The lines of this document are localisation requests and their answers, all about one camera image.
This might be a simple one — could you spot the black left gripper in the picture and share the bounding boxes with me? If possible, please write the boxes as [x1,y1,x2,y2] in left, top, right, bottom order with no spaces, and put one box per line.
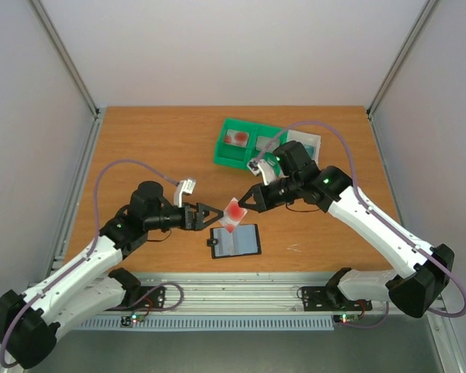
[146,200,224,232]

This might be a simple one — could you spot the red dotted card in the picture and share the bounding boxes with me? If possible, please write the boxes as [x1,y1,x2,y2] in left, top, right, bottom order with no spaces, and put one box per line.
[219,197,248,233]
[224,129,249,148]

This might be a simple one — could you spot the black leather card holder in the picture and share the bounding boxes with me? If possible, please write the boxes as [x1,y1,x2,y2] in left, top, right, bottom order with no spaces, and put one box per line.
[207,224,262,260]

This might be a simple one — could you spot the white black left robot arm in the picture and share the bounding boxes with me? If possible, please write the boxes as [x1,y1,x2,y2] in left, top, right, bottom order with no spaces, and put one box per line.
[0,180,224,369]

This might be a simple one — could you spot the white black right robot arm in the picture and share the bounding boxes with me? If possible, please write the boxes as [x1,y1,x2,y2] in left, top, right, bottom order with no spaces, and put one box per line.
[239,141,454,318]

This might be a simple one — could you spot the grey card in bin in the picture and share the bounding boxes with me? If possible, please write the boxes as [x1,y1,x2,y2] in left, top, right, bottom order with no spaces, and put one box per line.
[256,136,276,152]

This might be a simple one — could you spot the red dotted card in bin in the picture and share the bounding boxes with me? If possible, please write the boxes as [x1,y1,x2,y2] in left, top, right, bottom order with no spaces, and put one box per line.
[224,129,249,148]

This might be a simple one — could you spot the teal card in bin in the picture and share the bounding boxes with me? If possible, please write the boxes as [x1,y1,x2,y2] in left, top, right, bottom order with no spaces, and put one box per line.
[303,144,315,159]

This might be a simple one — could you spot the green left bin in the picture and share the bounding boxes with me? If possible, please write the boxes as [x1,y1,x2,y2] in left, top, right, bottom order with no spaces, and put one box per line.
[214,118,258,169]

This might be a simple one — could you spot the green bin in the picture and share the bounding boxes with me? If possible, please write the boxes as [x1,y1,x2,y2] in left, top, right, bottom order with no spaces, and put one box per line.
[248,124,287,176]
[214,118,258,169]

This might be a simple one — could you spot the green middle bin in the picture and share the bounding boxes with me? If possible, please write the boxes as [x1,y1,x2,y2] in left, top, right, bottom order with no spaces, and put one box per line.
[248,124,287,176]

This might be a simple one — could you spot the white right bin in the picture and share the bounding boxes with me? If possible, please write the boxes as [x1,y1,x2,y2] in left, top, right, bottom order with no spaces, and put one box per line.
[286,130,322,163]

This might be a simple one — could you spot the left controller board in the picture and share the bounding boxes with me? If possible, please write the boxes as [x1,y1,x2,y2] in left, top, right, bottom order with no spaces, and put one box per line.
[120,314,146,327]

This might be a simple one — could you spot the controller board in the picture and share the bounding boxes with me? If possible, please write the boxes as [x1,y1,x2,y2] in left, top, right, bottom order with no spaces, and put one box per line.
[120,314,146,327]
[333,313,363,324]

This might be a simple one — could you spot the right controller board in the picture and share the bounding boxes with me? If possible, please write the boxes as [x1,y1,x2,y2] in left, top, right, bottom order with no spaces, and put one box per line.
[333,313,363,324]

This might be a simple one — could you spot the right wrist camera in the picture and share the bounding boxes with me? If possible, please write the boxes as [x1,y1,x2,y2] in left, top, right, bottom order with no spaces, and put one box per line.
[247,158,280,186]

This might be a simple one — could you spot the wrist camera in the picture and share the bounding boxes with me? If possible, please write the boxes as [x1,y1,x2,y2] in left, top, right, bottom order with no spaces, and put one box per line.
[247,158,280,186]
[173,178,196,207]

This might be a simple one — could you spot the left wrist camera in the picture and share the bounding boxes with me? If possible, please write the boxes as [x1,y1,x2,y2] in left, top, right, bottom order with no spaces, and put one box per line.
[173,178,196,207]

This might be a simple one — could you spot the aluminium frame rail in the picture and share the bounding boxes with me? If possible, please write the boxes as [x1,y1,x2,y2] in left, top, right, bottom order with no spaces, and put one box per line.
[100,271,447,315]

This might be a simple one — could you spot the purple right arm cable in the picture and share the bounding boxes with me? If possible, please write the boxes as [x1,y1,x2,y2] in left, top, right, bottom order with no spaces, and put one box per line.
[252,120,466,329]

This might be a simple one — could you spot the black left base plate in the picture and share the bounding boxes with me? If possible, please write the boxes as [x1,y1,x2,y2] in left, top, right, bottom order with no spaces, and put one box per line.
[108,286,166,311]

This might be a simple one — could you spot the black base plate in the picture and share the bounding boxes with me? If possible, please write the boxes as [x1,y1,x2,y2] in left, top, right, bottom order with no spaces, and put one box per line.
[297,286,373,312]
[108,286,166,311]

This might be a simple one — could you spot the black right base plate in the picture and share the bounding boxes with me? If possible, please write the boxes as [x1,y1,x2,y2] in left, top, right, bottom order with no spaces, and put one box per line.
[297,286,373,312]

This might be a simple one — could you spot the grey slotted cable duct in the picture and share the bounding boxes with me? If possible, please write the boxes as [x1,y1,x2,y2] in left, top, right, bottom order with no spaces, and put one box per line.
[76,315,334,333]

